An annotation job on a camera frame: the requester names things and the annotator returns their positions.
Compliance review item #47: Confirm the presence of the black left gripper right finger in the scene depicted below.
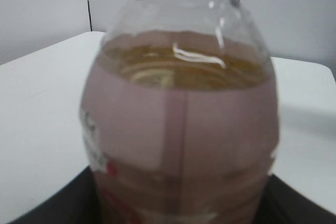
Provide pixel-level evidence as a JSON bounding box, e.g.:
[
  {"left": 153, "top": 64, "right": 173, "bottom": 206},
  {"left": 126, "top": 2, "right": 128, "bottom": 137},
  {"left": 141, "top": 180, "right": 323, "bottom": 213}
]
[{"left": 253, "top": 175, "right": 335, "bottom": 224}]

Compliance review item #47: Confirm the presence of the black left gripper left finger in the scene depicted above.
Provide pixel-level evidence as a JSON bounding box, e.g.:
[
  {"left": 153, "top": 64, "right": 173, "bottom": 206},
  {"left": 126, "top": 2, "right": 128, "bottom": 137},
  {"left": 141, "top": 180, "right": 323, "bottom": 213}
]
[{"left": 12, "top": 167, "right": 101, "bottom": 224}]

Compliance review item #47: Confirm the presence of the oolong tea bottle pink label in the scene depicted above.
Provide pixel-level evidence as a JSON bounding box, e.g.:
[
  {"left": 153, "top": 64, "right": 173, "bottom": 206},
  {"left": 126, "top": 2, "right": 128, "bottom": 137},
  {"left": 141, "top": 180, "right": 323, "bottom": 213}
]
[{"left": 79, "top": 0, "right": 279, "bottom": 224}]

